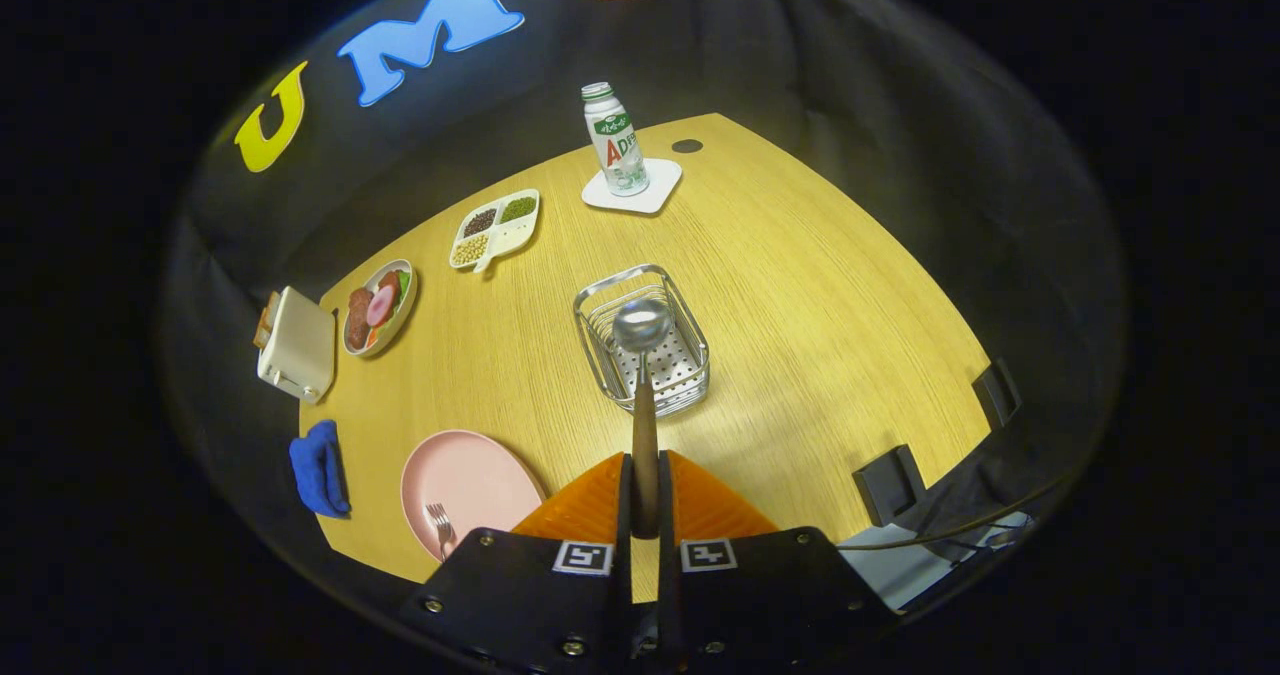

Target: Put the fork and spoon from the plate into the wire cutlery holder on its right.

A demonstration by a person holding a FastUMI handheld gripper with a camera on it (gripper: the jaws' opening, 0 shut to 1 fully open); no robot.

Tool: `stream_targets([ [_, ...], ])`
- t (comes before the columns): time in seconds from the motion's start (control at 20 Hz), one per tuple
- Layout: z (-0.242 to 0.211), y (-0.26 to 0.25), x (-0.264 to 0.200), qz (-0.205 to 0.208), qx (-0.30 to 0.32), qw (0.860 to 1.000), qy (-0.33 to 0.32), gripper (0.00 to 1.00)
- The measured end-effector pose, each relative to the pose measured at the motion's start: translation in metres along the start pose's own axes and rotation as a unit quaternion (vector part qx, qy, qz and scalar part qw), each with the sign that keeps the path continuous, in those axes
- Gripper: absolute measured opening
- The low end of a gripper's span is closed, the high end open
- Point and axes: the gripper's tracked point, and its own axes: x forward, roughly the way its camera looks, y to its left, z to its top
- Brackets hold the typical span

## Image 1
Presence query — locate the white square coaster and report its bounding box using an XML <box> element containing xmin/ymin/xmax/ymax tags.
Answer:
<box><xmin>582</xmin><ymin>158</ymin><xmax>684</xmax><ymax>216</ymax></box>

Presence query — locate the blue cloth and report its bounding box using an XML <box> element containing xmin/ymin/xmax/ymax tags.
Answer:
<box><xmin>289</xmin><ymin>419</ymin><xmax>352</xmax><ymax>519</ymax></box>

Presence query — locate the brown-handled metal fork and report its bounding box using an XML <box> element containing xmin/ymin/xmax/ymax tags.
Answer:
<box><xmin>425</xmin><ymin>501</ymin><xmax>458</xmax><ymax>561</ymax></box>

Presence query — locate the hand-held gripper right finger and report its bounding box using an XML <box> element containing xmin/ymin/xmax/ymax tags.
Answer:
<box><xmin>655</xmin><ymin>449</ymin><xmax>901</xmax><ymax>675</ymax></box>

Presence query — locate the pink plate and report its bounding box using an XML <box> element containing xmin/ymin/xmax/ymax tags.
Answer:
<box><xmin>400</xmin><ymin>429</ymin><xmax>549</xmax><ymax>563</ymax></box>

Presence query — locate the brown-handled metal spoon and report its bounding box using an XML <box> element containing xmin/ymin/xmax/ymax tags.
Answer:
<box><xmin>611</xmin><ymin>298</ymin><xmax>676</xmax><ymax>541</ymax></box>

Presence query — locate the white drink bottle green label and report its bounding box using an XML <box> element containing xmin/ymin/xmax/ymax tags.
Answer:
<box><xmin>581</xmin><ymin>81</ymin><xmax>651</xmax><ymax>198</ymax></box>

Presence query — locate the white divided dish of beans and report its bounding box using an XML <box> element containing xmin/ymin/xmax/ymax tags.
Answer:
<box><xmin>449</xmin><ymin>188</ymin><xmax>542</xmax><ymax>274</ymax></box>

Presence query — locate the plate of meat and vegetables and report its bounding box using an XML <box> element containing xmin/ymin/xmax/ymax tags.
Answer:
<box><xmin>342</xmin><ymin>259</ymin><xmax>419</xmax><ymax>359</ymax></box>

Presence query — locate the dark cable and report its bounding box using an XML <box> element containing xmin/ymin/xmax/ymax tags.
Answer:
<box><xmin>838</xmin><ymin>485</ymin><xmax>1061</xmax><ymax>553</ymax></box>

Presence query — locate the metal wire basket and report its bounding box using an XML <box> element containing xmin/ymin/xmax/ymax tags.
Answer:
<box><xmin>573</xmin><ymin>263</ymin><xmax>712</xmax><ymax>419</ymax></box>

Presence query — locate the white toaster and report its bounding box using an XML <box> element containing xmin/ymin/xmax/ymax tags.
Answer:
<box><xmin>257</xmin><ymin>286</ymin><xmax>338</xmax><ymax>403</ymax></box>

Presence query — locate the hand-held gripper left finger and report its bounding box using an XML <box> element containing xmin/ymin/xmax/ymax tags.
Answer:
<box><xmin>395</xmin><ymin>452</ymin><xmax>636</xmax><ymax>675</ymax></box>

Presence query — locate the black table clamp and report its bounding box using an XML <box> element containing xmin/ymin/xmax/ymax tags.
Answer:
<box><xmin>853</xmin><ymin>444</ymin><xmax>931</xmax><ymax>528</ymax></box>
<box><xmin>972</xmin><ymin>358</ymin><xmax>1023</xmax><ymax>429</ymax></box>

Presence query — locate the white panel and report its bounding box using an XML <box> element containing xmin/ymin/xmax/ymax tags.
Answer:
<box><xmin>838</xmin><ymin>510</ymin><xmax>1033</xmax><ymax>613</ymax></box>

